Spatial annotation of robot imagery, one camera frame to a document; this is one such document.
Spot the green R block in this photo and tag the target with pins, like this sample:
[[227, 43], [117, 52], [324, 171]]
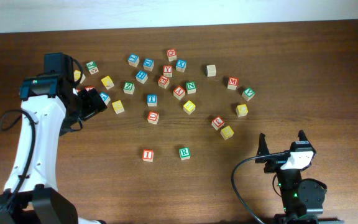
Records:
[[184, 153]]

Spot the yellow block upper left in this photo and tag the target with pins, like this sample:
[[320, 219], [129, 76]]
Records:
[[78, 76]]

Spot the blue T block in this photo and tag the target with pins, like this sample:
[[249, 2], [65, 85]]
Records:
[[152, 100]]

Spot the yellow block middle left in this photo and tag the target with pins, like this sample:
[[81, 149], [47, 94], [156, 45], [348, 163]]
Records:
[[107, 82]]

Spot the red E block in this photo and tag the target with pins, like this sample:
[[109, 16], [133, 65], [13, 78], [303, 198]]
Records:
[[163, 81]]

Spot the green N block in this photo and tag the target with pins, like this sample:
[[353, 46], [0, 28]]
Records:
[[190, 87]]

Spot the red Y block lower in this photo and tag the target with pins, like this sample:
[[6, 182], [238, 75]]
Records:
[[179, 92]]

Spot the yellow S block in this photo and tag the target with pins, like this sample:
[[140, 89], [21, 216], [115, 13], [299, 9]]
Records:
[[118, 106]]

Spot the red M block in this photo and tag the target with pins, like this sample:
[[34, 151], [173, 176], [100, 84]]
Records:
[[232, 83]]

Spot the blue X block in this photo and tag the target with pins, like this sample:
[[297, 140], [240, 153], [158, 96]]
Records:
[[181, 65]]

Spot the blue L block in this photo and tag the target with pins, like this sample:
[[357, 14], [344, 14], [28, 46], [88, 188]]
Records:
[[133, 60]]

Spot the blue H block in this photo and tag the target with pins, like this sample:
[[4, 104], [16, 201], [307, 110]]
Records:
[[141, 76]]

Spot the blue D block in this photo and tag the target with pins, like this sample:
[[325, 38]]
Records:
[[148, 64]]

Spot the red Y block upper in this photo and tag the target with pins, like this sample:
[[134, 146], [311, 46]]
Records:
[[168, 70]]

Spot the green Z block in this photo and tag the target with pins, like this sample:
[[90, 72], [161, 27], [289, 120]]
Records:
[[129, 88]]

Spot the red I block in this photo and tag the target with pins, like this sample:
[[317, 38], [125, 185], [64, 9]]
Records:
[[148, 155]]

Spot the yellow C block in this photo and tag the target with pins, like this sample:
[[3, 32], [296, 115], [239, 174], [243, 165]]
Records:
[[242, 110]]

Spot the plain wooden block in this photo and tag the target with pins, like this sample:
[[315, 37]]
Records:
[[211, 70]]

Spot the red U block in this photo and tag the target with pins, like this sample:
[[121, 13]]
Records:
[[153, 117]]

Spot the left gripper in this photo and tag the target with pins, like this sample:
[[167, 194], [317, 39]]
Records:
[[95, 103]]

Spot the red y block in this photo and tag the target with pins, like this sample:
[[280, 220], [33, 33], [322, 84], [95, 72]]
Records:
[[168, 70], [179, 92]]

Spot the red 3 block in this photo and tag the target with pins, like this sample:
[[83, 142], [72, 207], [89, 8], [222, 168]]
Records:
[[217, 123]]

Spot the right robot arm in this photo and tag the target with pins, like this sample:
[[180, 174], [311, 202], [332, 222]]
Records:
[[302, 198]]

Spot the green V block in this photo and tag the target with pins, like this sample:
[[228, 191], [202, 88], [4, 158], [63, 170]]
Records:
[[248, 94]]

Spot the yellow block centre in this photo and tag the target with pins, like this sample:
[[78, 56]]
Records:
[[189, 107]]

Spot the yellow block lower right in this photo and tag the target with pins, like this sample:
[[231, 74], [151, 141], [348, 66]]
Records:
[[227, 132]]

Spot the red A block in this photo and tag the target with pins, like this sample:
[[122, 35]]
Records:
[[88, 88]]

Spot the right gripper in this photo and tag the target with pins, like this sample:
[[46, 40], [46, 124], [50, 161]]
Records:
[[274, 163]]

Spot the green J block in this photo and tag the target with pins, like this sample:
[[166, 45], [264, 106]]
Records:
[[92, 67]]

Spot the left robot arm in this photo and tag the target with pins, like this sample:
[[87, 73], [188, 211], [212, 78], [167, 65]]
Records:
[[50, 106]]

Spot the red Q block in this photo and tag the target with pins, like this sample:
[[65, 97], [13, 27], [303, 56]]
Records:
[[171, 55]]

